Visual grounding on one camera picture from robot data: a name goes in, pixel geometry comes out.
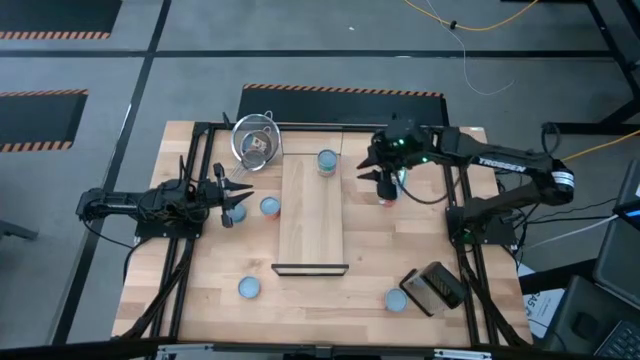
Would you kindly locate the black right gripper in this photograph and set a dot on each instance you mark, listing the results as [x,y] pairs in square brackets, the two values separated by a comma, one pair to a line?
[400,150]

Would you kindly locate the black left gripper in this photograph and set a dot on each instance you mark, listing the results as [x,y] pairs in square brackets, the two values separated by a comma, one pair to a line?
[210,196]

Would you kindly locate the mixed vegetables can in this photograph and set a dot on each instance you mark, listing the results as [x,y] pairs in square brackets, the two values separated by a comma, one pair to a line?
[402,181]

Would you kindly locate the diced tomatoes can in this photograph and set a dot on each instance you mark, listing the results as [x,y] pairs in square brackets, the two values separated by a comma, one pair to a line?
[270,206]

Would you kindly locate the pink mixed fruit can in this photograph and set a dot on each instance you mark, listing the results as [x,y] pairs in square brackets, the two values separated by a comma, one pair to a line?
[387,202]

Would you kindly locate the white and red label can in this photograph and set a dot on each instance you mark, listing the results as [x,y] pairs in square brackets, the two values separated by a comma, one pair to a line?
[258,143]

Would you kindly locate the plain tin can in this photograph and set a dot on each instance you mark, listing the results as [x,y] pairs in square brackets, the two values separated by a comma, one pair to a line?
[249,287]

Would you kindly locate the mandarin oranges can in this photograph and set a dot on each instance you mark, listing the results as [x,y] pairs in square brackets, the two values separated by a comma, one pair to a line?
[396,300]

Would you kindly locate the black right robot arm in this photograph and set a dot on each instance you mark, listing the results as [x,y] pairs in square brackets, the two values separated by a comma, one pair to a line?
[500,162]

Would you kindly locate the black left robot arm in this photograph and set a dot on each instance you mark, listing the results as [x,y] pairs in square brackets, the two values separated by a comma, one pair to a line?
[115,205]

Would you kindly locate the small metal mesh strainer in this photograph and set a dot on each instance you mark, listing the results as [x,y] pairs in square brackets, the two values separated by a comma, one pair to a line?
[256,160]

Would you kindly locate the chicken soup can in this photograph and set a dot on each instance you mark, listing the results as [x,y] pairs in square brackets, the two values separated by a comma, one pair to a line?
[327,162]

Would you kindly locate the large metal mesh strainer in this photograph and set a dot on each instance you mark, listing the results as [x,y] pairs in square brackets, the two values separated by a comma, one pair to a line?
[245,127]

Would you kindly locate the black hazard-striped floor mat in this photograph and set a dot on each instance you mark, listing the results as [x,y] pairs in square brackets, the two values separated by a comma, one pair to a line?
[60,15]
[340,107]
[40,120]

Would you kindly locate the black desk foot bar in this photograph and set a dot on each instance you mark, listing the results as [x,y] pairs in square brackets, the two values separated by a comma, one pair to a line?
[555,277]

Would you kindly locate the white printed paper sheet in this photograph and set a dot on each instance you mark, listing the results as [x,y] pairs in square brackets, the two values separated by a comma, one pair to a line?
[542,310]

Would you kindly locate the grey furniture foot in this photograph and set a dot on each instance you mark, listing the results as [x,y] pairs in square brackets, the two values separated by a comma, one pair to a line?
[15,230]

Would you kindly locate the black equipment case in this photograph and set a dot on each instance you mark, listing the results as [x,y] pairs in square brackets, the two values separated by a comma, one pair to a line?
[580,320]

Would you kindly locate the dark device with blue screen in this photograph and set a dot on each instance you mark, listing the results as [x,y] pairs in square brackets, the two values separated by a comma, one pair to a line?
[632,192]

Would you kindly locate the grey laptop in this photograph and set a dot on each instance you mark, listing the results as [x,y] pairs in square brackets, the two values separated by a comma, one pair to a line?
[620,265]

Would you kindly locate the black keyboard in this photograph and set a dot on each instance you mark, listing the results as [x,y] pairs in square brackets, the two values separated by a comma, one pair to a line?
[622,345]

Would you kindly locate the black aluminium table frame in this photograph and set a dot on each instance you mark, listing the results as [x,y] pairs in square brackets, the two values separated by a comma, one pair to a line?
[201,129]

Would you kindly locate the wooden shelf with black frame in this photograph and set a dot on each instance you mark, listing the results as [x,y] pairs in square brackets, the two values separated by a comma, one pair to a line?
[310,225]

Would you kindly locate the black desk leg frame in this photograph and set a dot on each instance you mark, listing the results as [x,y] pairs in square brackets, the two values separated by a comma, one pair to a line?
[590,128]

